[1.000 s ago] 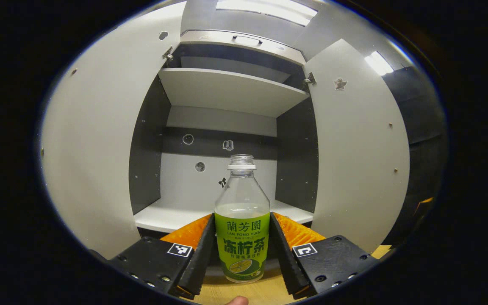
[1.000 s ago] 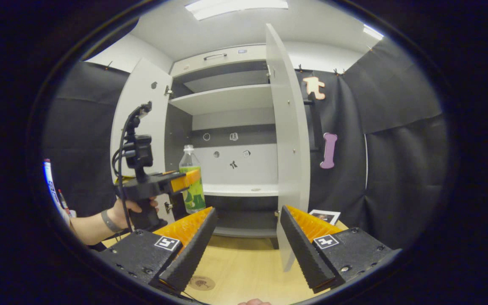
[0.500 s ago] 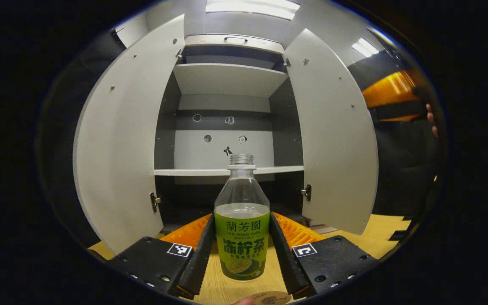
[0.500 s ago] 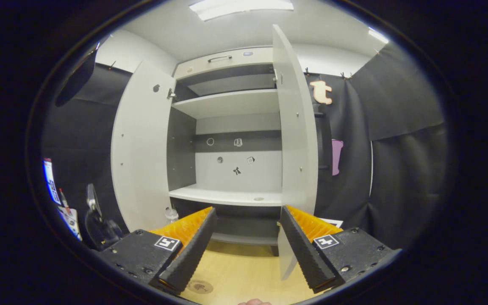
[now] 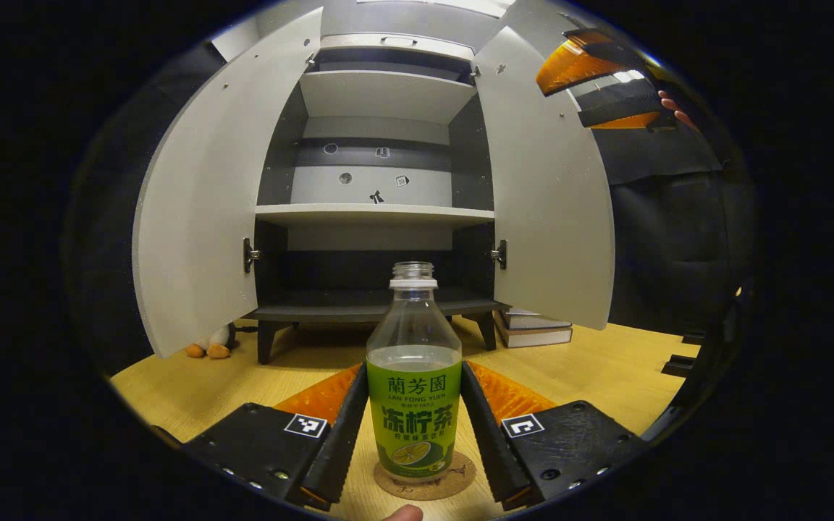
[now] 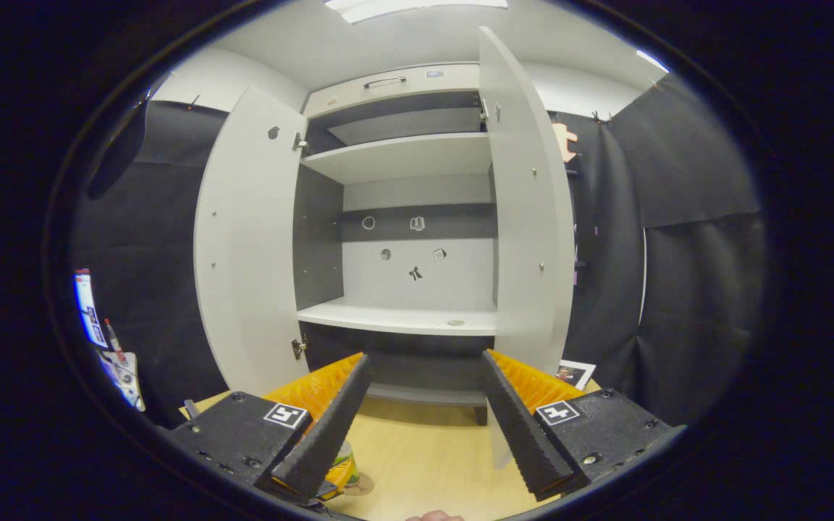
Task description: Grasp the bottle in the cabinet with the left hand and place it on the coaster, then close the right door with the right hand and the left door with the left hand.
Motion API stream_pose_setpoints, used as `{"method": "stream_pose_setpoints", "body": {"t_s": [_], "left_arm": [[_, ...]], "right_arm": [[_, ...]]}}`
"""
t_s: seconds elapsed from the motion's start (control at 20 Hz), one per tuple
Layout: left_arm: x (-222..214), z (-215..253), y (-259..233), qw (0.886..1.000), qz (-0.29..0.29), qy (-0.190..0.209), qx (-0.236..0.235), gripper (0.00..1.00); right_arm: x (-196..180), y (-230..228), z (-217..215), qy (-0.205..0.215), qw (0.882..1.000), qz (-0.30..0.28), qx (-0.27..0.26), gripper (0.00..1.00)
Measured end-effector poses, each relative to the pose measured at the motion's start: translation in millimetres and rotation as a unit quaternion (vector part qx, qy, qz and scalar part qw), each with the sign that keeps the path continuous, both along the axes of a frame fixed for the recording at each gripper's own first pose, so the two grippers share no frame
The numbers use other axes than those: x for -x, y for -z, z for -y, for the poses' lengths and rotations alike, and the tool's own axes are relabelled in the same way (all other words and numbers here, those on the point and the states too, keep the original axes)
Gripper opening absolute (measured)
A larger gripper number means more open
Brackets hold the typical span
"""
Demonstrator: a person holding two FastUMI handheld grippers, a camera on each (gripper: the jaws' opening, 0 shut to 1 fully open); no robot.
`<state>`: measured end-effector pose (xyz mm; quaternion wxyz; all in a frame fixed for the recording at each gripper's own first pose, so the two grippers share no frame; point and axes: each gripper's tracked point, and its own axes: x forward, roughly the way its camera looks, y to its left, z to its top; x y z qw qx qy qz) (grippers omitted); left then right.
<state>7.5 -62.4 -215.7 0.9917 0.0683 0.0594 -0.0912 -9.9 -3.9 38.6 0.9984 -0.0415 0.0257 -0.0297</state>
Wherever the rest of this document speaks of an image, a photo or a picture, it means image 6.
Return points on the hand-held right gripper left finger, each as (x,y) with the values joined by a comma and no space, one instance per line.
(330,427)

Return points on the grey cabinet drawer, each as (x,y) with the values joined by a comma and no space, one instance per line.
(388,85)

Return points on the green label bottle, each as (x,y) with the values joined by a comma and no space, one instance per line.
(344,469)

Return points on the grey cabinet door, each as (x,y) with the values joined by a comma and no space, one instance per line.
(529,239)
(250,253)

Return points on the white photo book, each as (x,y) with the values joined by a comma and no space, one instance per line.
(575,374)

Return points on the long ceiling light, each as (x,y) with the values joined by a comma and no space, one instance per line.
(410,7)

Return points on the grey cabinet shelf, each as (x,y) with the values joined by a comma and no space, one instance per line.
(402,158)
(402,317)

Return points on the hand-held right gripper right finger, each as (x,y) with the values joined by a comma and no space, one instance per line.
(522,427)

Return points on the black backdrop cloth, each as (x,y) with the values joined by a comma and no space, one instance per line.
(677,289)

